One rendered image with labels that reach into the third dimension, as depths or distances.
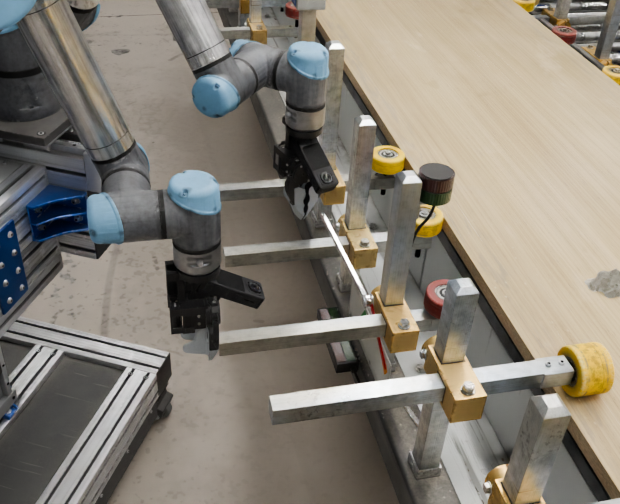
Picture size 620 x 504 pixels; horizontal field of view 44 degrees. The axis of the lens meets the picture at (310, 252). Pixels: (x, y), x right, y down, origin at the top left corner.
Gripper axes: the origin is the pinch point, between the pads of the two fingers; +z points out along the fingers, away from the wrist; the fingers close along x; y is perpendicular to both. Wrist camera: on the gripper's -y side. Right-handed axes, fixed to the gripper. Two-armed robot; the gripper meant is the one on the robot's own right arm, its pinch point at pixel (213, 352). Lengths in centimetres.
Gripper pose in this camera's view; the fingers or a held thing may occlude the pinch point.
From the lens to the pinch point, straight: 136.5
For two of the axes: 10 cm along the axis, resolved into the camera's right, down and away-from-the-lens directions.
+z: -0.5, 8.0, 6.0
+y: -9.7, 0.9, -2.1
